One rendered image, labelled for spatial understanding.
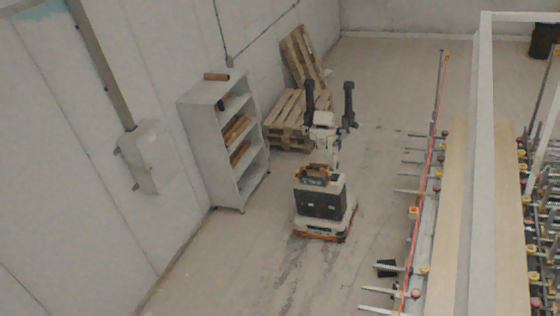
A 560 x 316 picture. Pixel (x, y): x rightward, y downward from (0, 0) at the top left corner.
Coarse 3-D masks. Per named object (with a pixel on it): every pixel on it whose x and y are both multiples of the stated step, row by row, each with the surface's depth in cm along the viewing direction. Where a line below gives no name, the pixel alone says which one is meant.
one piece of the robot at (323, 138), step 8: (312, 128) 417; (320, 128) 415; (328, 128) 415; (336, 128) 417; (312, 136) 420; (320, 136) 417; (328, 136) 414; (336, 136) 421; (320, 144) 422; (328, 144) 420; (320, 152) 436; (328, 152) 433; (336, 152) 442; (320, 160) 444; (328, 160) 440; (336, 160) 446; (336, 168) 448
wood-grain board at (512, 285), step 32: (512, 128) 447; (448, 160) 412; (512, 160) 404; (448, 192) 375; (512, 192) 368; (448, 224) 344; (512, 224) 338; (448, 256) 318; (512, 256) 312; (448, 288) 295; (512, 288) 291
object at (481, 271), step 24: (480, 24) 265; (480, 48) 235; (480, 72) 211; (480, 96) 191; (480, 120) 175; (552, 120) 316; (480, 144) 162; (480, 168) 150; (480, 192) 140; (528, 192) 367; (480, 216) 131; (480, 240) 123; (480, 264) 116; (480, 288) 110; (480, 312) 105
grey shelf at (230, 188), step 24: (216, 72) 470; (240, 72) 464; (192, 96) 427; (216, 96) 422; (240, 96) 483; (192, 120) 430; (216, 120) 422; (192, 144) 454; (216, 144) 443; (216, 168) 469; (240, 168) 498; (264, 168) 559; (216, 192) 498; (240, 192) 523
